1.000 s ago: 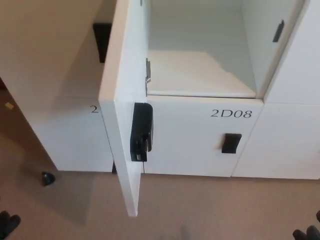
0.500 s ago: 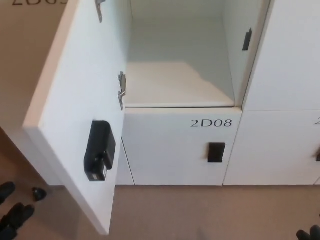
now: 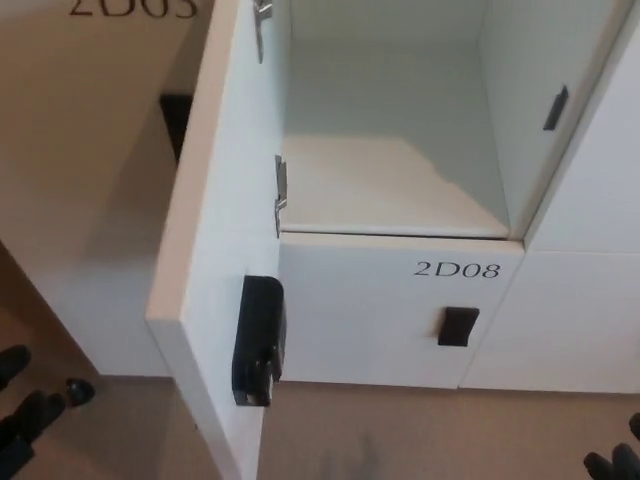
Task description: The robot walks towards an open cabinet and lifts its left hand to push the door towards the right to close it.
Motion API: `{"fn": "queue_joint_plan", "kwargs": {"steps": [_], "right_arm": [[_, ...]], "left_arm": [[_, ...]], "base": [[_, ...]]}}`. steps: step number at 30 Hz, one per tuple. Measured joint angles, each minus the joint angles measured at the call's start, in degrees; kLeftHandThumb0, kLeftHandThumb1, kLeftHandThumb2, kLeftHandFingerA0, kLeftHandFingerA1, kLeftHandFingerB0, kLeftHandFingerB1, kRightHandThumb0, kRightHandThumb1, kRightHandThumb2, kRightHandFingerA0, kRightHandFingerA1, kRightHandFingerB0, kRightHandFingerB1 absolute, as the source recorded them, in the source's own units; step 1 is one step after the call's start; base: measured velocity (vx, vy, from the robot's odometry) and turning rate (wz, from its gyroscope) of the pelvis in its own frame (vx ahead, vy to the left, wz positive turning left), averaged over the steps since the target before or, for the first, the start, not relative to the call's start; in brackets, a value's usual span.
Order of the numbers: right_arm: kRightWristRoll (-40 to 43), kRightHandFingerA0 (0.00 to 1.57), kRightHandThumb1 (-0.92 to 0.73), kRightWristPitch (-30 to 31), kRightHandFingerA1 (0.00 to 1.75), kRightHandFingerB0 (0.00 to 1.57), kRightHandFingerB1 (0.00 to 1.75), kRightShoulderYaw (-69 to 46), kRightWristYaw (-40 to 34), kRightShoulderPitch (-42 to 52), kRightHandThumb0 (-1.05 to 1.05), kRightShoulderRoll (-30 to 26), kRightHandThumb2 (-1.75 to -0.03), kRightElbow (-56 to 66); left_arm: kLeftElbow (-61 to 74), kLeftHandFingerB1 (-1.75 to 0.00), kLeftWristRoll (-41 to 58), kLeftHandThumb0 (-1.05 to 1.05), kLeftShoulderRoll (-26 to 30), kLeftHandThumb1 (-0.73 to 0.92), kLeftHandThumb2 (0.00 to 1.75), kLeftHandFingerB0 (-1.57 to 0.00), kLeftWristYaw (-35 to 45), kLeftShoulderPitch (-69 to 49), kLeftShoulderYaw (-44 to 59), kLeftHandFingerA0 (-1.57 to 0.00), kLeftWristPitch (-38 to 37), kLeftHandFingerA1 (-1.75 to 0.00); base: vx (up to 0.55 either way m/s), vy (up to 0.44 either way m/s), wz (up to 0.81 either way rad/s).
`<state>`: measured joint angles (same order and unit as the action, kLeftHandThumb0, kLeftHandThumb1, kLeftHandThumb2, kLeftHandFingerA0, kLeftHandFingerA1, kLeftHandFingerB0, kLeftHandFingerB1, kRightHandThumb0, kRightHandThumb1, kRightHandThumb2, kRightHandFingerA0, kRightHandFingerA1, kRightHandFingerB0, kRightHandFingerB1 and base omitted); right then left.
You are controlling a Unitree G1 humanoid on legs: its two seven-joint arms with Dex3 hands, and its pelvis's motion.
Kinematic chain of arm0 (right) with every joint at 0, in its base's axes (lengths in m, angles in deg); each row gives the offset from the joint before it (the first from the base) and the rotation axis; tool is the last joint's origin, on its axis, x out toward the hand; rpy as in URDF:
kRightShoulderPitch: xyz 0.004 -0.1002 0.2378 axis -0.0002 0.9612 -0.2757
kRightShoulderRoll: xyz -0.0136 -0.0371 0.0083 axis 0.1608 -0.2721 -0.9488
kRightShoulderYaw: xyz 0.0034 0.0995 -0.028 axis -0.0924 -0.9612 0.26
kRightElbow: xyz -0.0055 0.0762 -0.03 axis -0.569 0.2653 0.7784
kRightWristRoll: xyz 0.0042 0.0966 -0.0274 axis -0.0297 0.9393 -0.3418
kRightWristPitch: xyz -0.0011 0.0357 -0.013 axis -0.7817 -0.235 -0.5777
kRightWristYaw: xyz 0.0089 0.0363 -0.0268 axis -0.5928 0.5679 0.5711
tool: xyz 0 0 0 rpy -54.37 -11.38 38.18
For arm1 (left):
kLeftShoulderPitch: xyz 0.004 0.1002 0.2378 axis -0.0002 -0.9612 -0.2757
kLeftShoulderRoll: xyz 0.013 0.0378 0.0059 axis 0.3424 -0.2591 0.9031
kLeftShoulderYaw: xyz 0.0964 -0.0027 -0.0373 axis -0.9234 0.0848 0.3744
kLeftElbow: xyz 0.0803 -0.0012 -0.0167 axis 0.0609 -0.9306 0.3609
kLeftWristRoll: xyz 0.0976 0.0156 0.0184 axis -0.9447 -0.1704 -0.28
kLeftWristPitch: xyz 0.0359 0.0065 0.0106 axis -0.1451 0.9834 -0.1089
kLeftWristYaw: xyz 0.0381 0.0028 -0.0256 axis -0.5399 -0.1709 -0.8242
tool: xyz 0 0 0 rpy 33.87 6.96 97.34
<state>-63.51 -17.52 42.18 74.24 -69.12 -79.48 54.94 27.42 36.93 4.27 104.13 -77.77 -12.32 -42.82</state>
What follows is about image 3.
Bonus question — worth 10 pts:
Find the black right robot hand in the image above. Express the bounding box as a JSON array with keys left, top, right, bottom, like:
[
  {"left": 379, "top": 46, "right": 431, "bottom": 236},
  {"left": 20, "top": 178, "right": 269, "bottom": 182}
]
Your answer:
[{"left": 583, "top": 414, "right": 640, "bottom": 480}]

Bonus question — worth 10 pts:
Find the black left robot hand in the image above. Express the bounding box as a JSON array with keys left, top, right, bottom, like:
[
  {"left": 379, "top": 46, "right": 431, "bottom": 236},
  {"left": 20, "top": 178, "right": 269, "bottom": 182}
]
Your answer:
[{"left": 0, "top": 344, "right": 68, "bottom": 480}]

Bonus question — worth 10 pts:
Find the white cabinet door 2D07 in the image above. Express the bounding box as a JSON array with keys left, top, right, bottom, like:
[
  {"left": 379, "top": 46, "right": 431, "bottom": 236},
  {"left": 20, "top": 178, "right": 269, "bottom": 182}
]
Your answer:
[{"left": 144, "top": 0, "right": 290, "bottom": 480}]

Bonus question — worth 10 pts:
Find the silver door hinge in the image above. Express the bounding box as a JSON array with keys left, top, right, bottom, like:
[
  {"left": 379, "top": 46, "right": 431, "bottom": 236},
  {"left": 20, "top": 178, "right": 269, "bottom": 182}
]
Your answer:
[
  {"left": 271, "top": 154, "right": 291, "bottom": 237},
  {"left": 251, "top": 0, "right": 277, "bottom": 65}
]

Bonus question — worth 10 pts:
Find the white cabinet carcass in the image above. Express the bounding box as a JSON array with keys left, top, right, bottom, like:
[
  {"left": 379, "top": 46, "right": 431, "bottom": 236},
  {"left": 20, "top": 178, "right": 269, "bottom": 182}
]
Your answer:
[{"left": 276, "top": 0, "right": 640, "bottom": 251}]

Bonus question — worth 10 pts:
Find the black floor doorstop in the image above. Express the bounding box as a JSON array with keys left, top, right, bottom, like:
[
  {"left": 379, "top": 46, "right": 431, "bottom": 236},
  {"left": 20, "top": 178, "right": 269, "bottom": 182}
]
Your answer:
[{"left": 65, "top": 377, "right": 97, "bottom": 408}]

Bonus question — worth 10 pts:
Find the black lock box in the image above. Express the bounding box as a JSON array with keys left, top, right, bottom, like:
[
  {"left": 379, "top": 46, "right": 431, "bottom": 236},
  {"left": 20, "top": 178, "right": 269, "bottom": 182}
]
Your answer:
[{"left": 230, "top": 274, "right": 288, "bottom": 409}]

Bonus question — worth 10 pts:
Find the black strike plate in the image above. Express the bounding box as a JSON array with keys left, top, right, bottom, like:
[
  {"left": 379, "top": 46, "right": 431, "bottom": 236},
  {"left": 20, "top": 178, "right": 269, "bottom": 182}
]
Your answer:
[{"left": 542, "top": 84, "right": 571, "bottom": 133}]

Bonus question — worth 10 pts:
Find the black handle of door 2D08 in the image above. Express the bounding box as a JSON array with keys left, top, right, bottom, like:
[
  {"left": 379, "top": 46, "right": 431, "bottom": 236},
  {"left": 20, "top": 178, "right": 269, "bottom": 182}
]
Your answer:
[{"left": 437, "top": 305, "right": 481, "bottom": 348}]

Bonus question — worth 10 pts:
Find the black handle of door 2D03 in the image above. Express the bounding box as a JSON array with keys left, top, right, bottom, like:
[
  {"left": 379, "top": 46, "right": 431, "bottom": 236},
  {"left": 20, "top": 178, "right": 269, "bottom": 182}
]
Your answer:
[{"left": 159, "top": 93, "right": 194, "bottom": 164}]

